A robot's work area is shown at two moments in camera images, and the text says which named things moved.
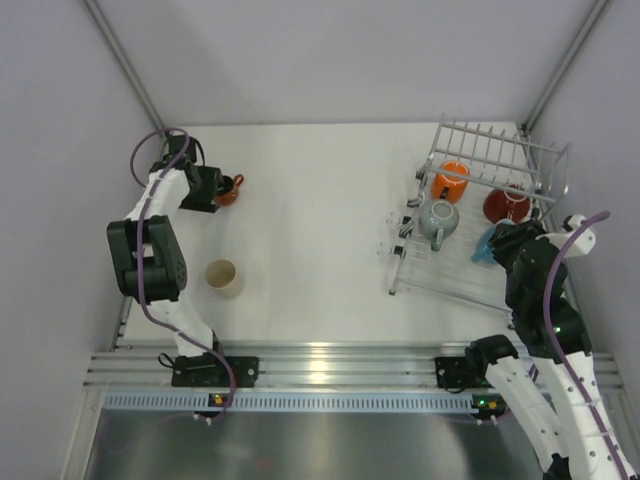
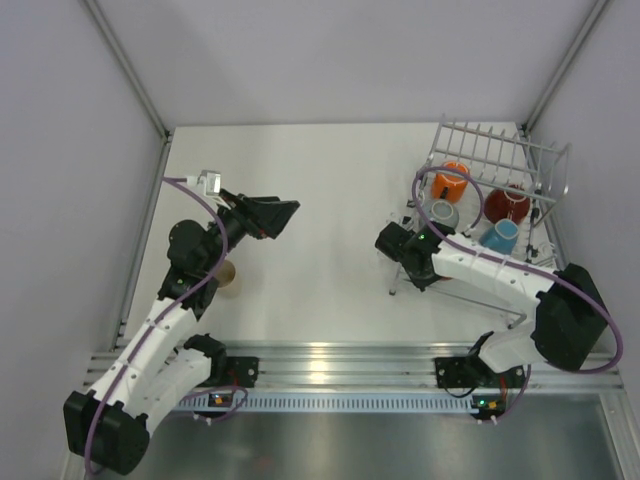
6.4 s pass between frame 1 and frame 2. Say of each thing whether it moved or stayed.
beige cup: stayed
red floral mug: stayed
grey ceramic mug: stayed
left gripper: moved
